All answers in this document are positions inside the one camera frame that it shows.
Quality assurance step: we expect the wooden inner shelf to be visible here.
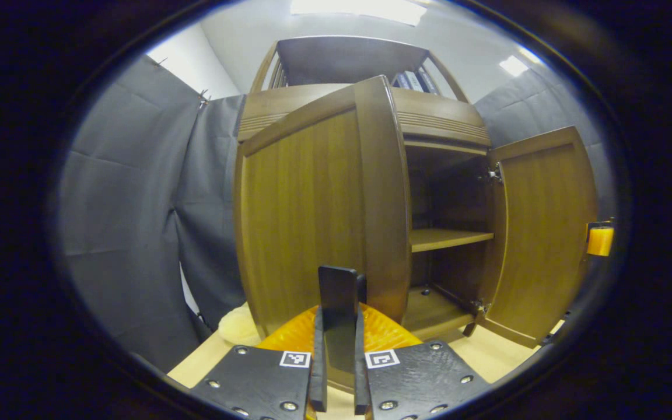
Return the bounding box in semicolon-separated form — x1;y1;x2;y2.
411;227;494;253

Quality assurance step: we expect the small ceiling light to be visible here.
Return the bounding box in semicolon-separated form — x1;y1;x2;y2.
499;55;529;78

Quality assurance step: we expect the wooden double-door shoe cabinet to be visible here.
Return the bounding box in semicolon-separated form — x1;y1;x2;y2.
234;35;598;351

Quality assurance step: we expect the black door handle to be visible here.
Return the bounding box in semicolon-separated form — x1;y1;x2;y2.
318;265;367;374

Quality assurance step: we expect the wooden cabinet door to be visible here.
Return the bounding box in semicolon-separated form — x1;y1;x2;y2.
234;75;411;391
476;125;598;349

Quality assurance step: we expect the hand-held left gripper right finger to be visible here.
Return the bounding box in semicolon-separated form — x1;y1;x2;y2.
353;303;491;420

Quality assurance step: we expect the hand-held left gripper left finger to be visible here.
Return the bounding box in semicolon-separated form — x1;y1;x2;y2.
190;303;328;420

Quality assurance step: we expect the pale yellow soft item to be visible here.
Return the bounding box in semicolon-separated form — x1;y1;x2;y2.
218;303;262;346

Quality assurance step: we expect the dark grey book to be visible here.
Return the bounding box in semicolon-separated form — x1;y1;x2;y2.
416;68;439;94

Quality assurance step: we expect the black backdrop cloth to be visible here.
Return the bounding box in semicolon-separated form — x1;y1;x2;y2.
59;55;614;371

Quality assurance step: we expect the large ceiling light panel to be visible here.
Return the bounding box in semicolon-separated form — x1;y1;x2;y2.
289;0;428;27

